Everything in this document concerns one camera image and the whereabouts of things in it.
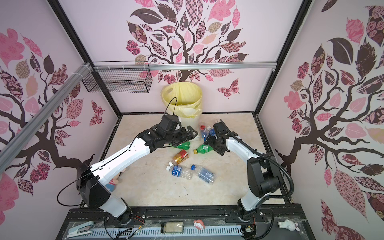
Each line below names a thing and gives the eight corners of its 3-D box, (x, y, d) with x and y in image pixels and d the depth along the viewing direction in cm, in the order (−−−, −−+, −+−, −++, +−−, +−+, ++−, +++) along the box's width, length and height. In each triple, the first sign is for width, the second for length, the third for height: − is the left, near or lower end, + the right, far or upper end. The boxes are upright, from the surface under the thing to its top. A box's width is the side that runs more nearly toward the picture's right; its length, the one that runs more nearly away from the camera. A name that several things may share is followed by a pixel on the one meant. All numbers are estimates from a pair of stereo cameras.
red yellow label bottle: (177, 165, 92) (177, 162, 89) (173, 158, 94) (172, 155, 91) (188, 157, 95) (188, 154, 92) (184, 151, 98) (183, 148, 95)
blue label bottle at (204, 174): (189, 172, 90) (189, 169, 86) (194, 164, 93) (194, 161, 90) (211, 186, 84) (212, 183, 81) (216, 178, 87) (217, 175, 84)
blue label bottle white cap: (166, 175, 89) (164, 172, 85) (168, 167, 92) (167, 163, 88) (191, 180, 87) (191, 177, 83) (193, 171, 90) (193, 168, 86)
